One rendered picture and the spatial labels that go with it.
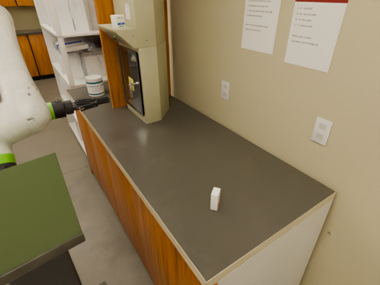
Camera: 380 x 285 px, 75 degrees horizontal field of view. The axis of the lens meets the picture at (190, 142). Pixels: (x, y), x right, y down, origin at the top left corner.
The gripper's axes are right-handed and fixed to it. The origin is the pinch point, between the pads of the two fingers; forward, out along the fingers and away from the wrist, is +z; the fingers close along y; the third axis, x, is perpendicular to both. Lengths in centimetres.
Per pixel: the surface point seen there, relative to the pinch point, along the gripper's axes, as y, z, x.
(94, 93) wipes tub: 63, 10, 18
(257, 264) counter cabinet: -109, 18, 30
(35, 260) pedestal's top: -72, -47, 20
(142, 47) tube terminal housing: -4.6, 25.4, -27.8
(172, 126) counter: -17.8, 36.0, 19.3
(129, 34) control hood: -4.6, 18.9, -34.6
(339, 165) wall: -105, 67, 8
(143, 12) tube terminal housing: -4, 28, -45
